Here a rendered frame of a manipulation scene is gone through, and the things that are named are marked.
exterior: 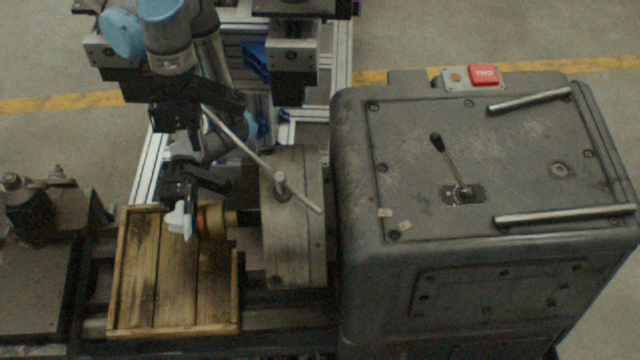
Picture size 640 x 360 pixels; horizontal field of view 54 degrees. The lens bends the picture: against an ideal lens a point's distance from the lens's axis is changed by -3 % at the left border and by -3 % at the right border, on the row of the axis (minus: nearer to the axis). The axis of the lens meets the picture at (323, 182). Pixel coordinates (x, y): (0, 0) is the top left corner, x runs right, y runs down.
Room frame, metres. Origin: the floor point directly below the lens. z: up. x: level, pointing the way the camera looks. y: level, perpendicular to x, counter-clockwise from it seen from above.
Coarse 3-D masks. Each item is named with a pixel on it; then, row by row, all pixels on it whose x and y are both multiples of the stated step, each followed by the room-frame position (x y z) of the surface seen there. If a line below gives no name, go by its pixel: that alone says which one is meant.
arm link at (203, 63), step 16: (208, 16) 1.13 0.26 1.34; (192, 32) 1.11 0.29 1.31; (208, 32) 1.12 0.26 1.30; (208, 48) 1.11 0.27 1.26; (208, 64) 1.10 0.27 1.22; (224, 64) 1.12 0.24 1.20; (224, 80) 1.10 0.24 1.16; (224, 112) 1.08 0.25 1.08; (240, 128) 1.08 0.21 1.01; (256, 128) 1.11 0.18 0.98; (224, 144) 1.04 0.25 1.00
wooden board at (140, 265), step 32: (128, 224) 0.87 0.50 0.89; (160, 224) 0.87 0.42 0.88; (128, 256) 0.78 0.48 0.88; (160, 256) 0.78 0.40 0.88; (192, 256) 0.78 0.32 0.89; (224, 256) 0.78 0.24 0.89; (128, 288) 0.69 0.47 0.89; (192, 288) 0.69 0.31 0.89; (224, 288) 0.69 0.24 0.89; (160, 320) 0.61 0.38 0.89; (224, 320) 0.61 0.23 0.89
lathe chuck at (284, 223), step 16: (272, 160) 0.80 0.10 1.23; (288, 160) 0.80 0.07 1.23; (288, 176) 0.76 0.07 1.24; (272, 192) 0.73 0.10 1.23; (304, 192) 0.73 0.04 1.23; (272, 208) 0.70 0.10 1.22; (288, 208) 0.70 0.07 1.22; (304, 208) 0.70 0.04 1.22; (272, 224) 0.67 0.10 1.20; (288, 224) 0.67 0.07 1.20; (304, 224) 0.67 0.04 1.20; (272, 240) 0.65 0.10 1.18; (288, 240) 0.65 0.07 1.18; (304, 240) 0.65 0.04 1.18; (272, 256) 0.63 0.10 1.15; (288, 256) 0.63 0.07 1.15; (304, 256) 0.63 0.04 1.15; (272, 272) 0.61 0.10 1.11; (288, 272) 0.61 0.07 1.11; (304, 272) 0.62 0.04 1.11; (272, 288) 0.61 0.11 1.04; (288, 288) 0.62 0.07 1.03
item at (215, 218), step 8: (224, 200) 0.80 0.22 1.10; (200, 208) 0.77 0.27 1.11; (208, 208) 0.77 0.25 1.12; (216, 208) 0.76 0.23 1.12; (224, 208) 0.77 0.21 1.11; (200, 216) 0.75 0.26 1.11; (208, 216) 0.74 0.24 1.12; (216, 216) 0.74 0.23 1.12; (224, 216) 0.75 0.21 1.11; (232, 216) 0.75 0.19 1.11; (240, 216) 0.78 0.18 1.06; (200, 224) 0.73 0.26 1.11; (208, 224) 0.73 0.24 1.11; (216, 224) 0.73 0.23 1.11; (224, 224) 0.73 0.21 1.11; (232, 224) 0.74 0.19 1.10; (240, 224) 0.76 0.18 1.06; (200, 232) 0.72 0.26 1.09; (208, 232) 0.72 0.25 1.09; (216, 232) 0.72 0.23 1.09; (224, 232) 0.72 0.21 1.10; (200, 240) 0.72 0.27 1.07; (208, 240) 0.72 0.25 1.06; (216, 240) 0.71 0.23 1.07
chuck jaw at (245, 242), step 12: (228, 228) 0.73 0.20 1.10; (240, 228) 0.73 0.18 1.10; (252, 228) 0.73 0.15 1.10; (228, 240) 0.70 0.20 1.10; (240, 240) 0.70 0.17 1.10; (252, 240) 0.70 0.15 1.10; (240, 252) 0.67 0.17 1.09; (252, 252) 0.67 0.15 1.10; (252, 264) 0.64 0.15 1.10; (264, 264) 0.64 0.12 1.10; (252, 276) 0.63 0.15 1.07; (264, 276) 0.63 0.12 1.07; (276, 276) 0.62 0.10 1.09
